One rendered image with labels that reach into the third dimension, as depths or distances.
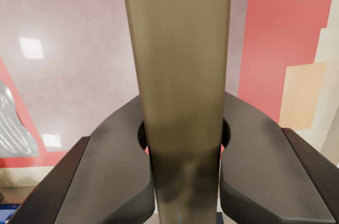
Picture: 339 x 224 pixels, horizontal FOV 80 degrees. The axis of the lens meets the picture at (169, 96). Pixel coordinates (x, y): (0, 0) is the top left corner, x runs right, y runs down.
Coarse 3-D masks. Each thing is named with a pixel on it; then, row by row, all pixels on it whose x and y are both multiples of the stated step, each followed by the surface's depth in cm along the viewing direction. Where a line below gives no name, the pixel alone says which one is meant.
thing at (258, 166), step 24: (240, 120) 9; (264, 120) 9; (240, 144) 8; (264, 144) 8; (288, 144) 8; (240, 168) 7; (264, 168) 7; (288, 168) 7; (240, 192) 6; (264, 192) 6; (288, 192) 6; (312, 192) 6; (240, 216) 6; (264, 216) 6; (288, 216) 5; (312, 216) 5
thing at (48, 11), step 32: (0, 0) 22; (32, 0) 22; (64, 0) 22; (96, 0) 22; (256, 0) 22; (288, 0) 22; (320, 0) 22; (0, 32) 24; (32, 32) 24; (64, 32) 24; (96, 32) 24; (128, 32) 24; (256, 32) 24
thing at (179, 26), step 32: (128, 0) 5; (160, 0) 5; (192, 0) 5; (224, 0) 5; (160, 32) 6; (192, 32) 6; (224, 32) 6; (160, 64) 6; (192, 64) 6; (224, 64) 6; (160, 96) 7; (192, 96) 7; (160, 128) 7; (192, 128) 7; (160, 160) 8; (192, 160) 8; (160, 192) 9; (192, 192) 9
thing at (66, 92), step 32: (288, 32) 24; (0, 64) 26; (32, 64) 26; (64, 64) 26; (96, 64) 26; (128, 64) 26; (256, 64) 26; (288, 64) 25; (32, 96) 28; (64, 96) 28; (96, 96) 28; (128, 96) 28; (256, 96) 28; (32, 128) 31; (64, 128) 31; (0, 160) 35; (32, 160) 35
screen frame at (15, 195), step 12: (336, 120) 29; (336, 132) 29; (324, 144) 31; (336, 144) 29; (336, 156) 29; (12, 192) 37; (24, 192) 37; (0, 204) 35; (12, 204) 35; (156, 204) 34
